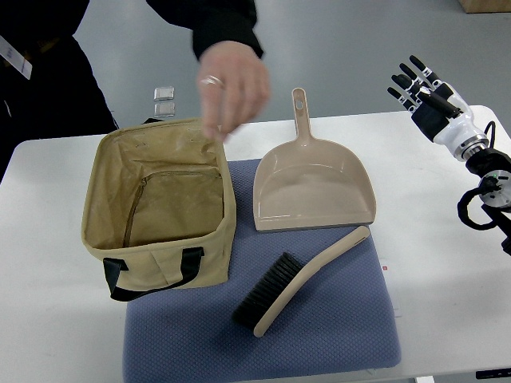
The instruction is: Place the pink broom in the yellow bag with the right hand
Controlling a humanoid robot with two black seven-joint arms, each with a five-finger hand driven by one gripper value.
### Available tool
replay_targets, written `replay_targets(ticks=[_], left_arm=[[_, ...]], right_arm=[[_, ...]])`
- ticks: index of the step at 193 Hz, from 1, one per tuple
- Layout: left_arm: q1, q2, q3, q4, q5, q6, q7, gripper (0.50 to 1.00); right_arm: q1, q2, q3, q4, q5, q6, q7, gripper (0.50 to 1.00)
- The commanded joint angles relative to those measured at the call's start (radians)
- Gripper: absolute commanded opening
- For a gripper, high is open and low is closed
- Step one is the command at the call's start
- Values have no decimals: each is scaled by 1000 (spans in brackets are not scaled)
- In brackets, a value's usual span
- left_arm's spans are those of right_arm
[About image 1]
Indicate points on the cardboard box corner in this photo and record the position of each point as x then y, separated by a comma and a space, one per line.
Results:
485, 6

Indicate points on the pink plastic dustpan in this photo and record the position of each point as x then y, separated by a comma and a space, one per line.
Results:
309, 182

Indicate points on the pink hand broom black bristles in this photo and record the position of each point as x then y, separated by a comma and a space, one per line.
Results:
282, 281

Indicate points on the upper metal floor plate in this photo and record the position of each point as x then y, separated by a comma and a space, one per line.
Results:
163, 93

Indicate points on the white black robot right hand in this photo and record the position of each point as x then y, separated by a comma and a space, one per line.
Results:
438, 110

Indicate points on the black table control panel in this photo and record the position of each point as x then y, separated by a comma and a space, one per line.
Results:
493, 374

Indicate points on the blue grey cushion mat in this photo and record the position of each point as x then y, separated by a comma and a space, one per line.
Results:
341, 320

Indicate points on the yellow canvas bag black handles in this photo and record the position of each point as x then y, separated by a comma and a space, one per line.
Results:
160, 210

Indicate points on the person's bare hand with ring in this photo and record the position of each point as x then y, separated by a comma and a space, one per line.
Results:
234, 87

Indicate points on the person in dark clothes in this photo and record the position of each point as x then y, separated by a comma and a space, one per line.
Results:
61, 97

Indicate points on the person's black sleeved forearm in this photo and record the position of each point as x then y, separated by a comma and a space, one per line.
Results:
212, 22

